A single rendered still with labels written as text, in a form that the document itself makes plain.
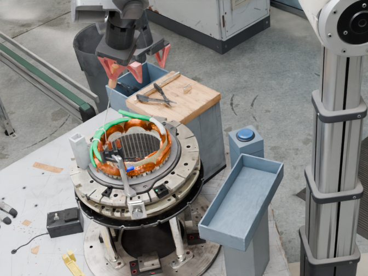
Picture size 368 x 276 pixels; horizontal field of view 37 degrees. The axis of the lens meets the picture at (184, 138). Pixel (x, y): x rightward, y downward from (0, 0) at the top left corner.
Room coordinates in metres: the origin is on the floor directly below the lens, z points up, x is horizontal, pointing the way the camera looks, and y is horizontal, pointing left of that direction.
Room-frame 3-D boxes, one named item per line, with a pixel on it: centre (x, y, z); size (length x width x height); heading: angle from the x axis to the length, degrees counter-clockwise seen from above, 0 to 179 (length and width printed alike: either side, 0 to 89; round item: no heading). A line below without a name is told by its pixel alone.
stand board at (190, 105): (1.30, 0.01, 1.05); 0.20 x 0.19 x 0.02; 39
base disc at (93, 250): (1.03, 0.13, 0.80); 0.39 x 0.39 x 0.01
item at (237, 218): (0.88, -0.11, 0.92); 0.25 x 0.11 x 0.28; 147
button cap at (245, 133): (1.11, -0.16, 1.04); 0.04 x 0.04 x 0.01
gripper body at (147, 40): (1.28, 0.07, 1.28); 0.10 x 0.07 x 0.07; 129
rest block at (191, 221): (1.02, 0.01, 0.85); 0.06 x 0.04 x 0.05; 178
